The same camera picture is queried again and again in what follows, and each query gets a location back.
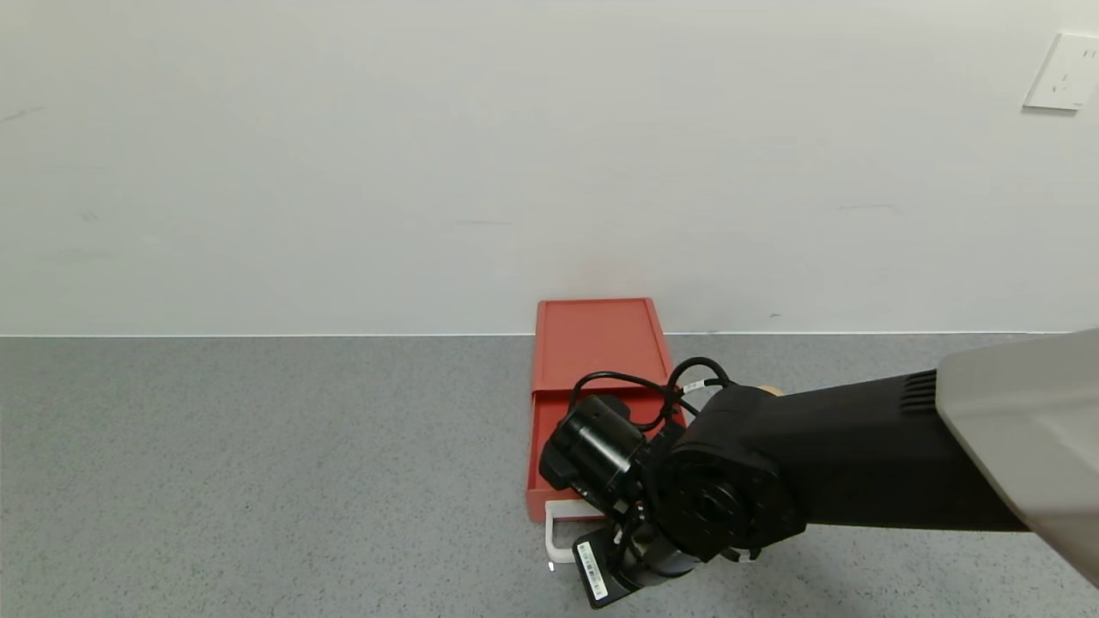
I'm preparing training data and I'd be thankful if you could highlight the red drawer with white handle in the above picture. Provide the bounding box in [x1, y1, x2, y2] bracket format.
[525, 388, 689, 567]

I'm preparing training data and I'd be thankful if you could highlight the black camera cable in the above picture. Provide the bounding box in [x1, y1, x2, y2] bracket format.
[567, 370, 681, 430]

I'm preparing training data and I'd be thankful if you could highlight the black cable with white label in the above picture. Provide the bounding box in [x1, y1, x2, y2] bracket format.
[665, 356, 732, 406]

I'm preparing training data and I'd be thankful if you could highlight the white wall socket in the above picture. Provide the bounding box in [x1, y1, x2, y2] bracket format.
[1023, 32, 1099, 112]

